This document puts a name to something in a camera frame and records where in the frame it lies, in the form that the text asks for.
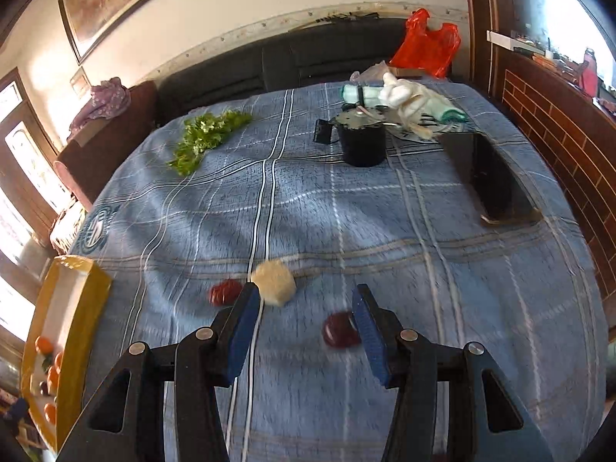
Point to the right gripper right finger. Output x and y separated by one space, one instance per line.
486 419

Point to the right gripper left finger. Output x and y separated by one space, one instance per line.
124 419

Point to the dark red plum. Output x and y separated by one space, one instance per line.
339 331

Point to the small red fruit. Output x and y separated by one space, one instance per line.
225 293

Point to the pale peeled fruit piece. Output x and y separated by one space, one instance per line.
275 282

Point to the yellow rimmed white tray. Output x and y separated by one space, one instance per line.
70 302

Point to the blue plaid tablecloth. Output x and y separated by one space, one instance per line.
407 228

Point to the orange mandarin with leaves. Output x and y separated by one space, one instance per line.
43 346

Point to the black smartphone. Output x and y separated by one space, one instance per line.
497 191

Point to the patterned blanket seat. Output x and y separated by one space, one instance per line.
65 229

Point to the green lettuce bunch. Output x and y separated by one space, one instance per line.
204 133

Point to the black cup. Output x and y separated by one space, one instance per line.
361 135

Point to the brown armchair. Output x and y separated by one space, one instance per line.
90 159

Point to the purple cloth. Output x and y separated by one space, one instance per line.
108 100

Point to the red plastic bag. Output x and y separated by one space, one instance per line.
429 50

